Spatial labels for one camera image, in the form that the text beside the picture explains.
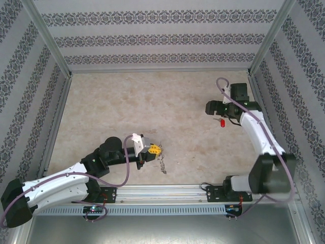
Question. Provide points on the key with red head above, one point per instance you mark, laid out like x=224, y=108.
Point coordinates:
x=223, y=123

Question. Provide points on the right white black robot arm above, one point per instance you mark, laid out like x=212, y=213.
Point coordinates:
x=256, y=132

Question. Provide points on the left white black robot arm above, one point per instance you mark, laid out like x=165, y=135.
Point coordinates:
x=56, y=183

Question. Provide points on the small circuit board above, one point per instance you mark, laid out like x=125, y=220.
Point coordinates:
x=232, y=208
x=94, y=209

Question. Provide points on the grey metal shelf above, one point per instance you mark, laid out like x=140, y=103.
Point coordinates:
x=162, y=231

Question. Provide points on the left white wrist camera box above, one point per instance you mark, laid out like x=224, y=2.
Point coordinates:
x=142, y=146

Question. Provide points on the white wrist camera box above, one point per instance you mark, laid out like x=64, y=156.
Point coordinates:
x=226, y=96
x=142, y=146

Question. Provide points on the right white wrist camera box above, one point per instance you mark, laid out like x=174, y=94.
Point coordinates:
x=226, y=96

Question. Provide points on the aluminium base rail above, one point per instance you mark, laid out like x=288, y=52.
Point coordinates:
x=162, y=194

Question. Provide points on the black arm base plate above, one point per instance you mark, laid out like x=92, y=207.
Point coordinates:
x=215, y=194
x=110, y=195

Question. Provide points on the aluminium frame post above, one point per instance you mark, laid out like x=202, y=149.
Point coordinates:
x=269, y=38
x=51, y=38
x=21, y=236
x=304, y=228

